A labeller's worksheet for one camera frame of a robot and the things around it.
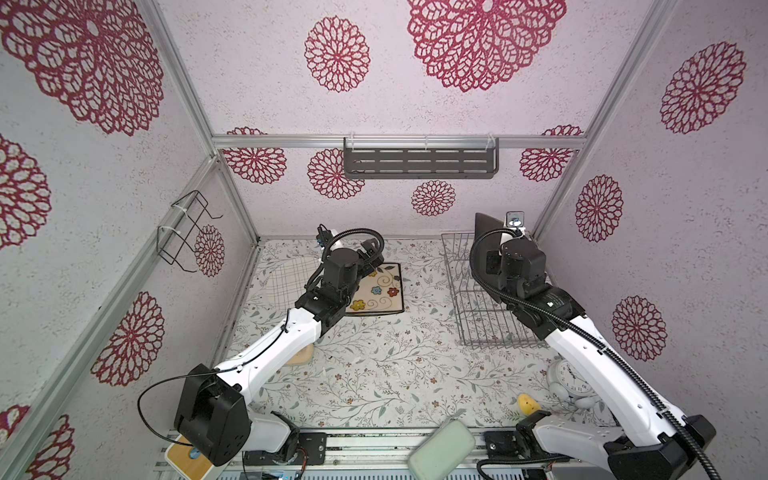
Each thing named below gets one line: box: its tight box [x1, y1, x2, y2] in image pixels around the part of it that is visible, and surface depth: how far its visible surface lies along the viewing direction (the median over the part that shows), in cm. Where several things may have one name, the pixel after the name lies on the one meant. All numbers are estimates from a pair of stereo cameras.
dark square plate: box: [345, 262, 405, 315], surface depth 102 cm
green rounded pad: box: [408, 419, 476, 480], surface depth 74 cm
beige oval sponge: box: [286, 343, 315, 365], surface depth 89 cm
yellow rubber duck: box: [518, 393, 542, 416], surface depth 81 cm
